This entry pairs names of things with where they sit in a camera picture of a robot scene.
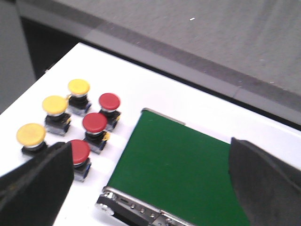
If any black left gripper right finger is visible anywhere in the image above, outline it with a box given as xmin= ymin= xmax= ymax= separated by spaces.
xmin=229 ymin=137 xmax=301 ymax=226

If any grey stone countertop slab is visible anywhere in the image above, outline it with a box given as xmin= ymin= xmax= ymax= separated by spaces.
xmin=16 ymin=0 xmax=301 ymax=129

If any red mushroom push button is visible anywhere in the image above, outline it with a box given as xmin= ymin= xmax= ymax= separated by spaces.
xmin=82 ymin=113 xmax=111 ymax=154
xmin=98 ymin=93 xmax=121 ymax=132
xmin=70 ymin=139 xmax=92 ymax=182

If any aluminium conveyor side rail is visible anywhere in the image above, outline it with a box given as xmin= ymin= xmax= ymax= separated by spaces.
xmin=95 ymin=186 xmax=193 ymax=226

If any green conveyor belt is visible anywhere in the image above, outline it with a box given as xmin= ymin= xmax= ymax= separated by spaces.
xmin=107 ymin=110 xmax=249 ymax=226

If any yellow mushroom push button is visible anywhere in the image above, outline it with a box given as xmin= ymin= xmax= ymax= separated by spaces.
xmin=16 ymin=123 xmax=48 ymax=156
xmin=42 ymin=95 xmax=71 ymax=136
xmin=67 ymin=79 xmax=91 ymax=117

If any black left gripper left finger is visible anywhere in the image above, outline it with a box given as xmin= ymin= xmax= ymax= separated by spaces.
xmin=0 ymin=142 xmax=74 ymax=226

